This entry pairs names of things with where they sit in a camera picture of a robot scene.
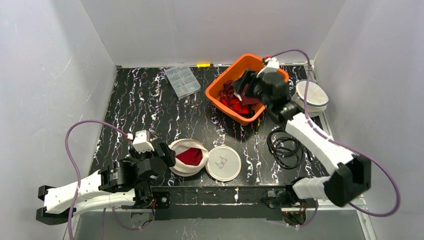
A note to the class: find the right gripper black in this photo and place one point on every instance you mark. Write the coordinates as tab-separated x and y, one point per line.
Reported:
247	81

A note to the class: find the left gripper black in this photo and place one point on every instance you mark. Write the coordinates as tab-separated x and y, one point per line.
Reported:
167	153

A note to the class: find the dark maroon bra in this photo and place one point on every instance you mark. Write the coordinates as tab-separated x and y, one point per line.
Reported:
228	88

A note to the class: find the crimson red bra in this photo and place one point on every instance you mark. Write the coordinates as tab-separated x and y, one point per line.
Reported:
192	156

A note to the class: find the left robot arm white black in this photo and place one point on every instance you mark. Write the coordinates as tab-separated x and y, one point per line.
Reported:
124	183

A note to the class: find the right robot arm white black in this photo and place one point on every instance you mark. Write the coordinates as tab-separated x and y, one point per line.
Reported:
349	173

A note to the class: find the grey-trim mesh laundry bag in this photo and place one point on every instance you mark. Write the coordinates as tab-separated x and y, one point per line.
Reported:
316	98

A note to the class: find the orange plastic bin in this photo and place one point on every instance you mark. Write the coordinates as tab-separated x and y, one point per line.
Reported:
234	71

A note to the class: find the black yellow screwdriver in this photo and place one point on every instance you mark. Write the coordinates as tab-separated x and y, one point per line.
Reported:
256	127

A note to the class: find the yellow marker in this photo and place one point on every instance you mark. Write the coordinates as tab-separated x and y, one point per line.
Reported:
204	65

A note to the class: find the clear plastic compartment box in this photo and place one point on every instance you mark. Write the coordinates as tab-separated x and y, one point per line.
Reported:
182	80

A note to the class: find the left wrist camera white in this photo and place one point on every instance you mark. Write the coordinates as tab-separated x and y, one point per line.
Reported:
141	142

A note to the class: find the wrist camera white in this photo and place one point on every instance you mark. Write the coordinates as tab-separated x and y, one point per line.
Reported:
141	142
270	65

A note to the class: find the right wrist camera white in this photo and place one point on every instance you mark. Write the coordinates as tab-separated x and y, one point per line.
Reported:
270	65

